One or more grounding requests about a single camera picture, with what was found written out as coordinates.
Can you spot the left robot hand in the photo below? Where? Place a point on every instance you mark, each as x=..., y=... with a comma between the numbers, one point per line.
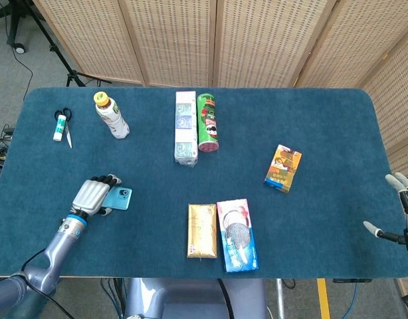
x=91, y=196

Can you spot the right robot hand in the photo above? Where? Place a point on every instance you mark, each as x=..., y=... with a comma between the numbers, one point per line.
x=401, y=216

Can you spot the light blue smartphone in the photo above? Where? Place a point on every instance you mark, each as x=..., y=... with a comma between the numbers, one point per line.
x=119, y=198

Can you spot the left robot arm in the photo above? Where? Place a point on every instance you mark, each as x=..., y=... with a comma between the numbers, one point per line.
x=41, y=259

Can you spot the white green glue stick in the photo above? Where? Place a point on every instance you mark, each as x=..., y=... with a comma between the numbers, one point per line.
x=59, y=128

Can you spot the blue table cloth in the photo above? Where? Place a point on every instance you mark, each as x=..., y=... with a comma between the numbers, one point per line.
x=157, y=232

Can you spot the plastic tea drink bottle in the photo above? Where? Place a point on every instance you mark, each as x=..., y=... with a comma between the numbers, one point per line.
x=111, y=117

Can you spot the gold wrapped tissue pack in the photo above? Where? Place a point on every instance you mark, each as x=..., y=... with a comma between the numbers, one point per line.
x=202, y=231

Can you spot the white tissue pack stack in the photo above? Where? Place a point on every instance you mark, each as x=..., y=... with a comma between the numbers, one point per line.
x=185, y=128

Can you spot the yellow blue snack box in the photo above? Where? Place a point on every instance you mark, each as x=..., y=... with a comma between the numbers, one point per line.
x=283, y=167

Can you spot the green Pringles can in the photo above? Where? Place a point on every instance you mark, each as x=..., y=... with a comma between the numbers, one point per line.
x=207, y=123

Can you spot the grey robot torso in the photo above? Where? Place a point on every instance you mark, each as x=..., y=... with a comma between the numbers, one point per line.
x=190, y=299

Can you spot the blue pink Oreo box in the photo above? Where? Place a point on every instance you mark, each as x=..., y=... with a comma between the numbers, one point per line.
x=238, y=237

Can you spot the black tripod stand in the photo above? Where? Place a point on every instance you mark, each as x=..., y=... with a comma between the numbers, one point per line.
x=54, y=43

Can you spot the black wheeled stand base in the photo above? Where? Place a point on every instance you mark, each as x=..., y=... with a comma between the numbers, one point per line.
x=8, y=23

